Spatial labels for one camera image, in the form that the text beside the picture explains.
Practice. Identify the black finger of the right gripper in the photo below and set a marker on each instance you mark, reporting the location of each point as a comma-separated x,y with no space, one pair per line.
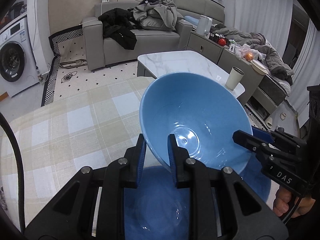
249,142

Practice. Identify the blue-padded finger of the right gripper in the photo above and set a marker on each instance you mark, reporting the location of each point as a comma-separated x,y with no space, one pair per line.
262,135

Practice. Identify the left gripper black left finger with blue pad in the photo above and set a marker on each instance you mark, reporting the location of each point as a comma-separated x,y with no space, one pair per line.
91,204

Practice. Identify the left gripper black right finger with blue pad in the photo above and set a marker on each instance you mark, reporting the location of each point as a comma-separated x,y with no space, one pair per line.
221,204

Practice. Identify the light blue bowl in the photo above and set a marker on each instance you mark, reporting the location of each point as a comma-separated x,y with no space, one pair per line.
200,113

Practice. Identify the medium blue bowl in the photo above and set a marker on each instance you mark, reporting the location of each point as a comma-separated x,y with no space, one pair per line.
158,210

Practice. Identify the person's right hand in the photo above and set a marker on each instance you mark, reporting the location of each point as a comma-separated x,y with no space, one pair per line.
281,203

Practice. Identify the cream tumbler cup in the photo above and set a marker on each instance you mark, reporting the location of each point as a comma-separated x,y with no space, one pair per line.
234,78

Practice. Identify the grey blanket on bed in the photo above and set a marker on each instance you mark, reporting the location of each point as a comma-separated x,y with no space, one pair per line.
258,42

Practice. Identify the orange fruit in bag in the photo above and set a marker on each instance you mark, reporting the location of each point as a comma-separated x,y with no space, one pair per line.
249,56

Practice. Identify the grey low cabinet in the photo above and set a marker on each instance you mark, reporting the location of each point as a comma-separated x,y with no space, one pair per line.
226,60

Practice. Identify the plaid beige tablecloth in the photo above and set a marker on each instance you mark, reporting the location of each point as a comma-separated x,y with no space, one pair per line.
91,128

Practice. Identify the red apple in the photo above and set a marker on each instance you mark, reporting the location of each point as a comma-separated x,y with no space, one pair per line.
222,42

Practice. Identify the white humidifier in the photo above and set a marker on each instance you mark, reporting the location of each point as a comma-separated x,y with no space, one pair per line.
204,26

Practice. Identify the white marble coffee table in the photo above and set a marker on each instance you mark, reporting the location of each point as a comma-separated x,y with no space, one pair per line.
190,67

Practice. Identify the plastic water bottle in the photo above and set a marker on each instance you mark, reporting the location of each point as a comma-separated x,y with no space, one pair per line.
39,75

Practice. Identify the white washing machine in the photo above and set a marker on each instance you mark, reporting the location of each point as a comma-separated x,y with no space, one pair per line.
18,65

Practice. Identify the grey hooded jacket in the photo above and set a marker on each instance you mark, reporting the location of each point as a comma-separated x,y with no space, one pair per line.
157,15

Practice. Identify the grey sofa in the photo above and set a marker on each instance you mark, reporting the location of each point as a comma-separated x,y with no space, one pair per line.
105,51

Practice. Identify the black jacket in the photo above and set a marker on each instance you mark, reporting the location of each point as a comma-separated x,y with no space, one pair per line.
118,25

